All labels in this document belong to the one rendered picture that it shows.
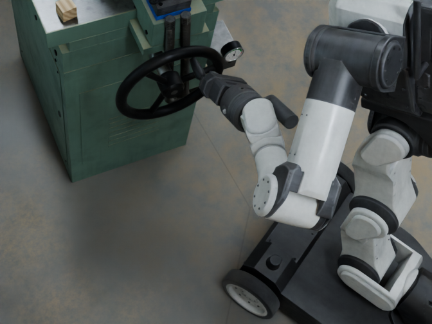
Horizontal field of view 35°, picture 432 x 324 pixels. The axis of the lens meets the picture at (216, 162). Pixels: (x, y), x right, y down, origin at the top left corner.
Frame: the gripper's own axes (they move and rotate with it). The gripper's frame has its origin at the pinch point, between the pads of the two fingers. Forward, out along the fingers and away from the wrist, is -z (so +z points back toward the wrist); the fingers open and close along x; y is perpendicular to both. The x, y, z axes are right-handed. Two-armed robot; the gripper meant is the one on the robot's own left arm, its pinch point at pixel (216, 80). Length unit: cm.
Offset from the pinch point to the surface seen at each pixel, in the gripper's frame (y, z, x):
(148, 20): 6.4, -14.5, -14.5
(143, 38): 0.6, -18.3, -12.4
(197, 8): 12.5, -12.3, -4.4
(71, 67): -14.8, -30.7, -23.0
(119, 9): 4.8, -23.3, -18.3
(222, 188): -59, -50, 53
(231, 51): -0.7, -27.4, 19.7
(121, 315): -95, -24, 15
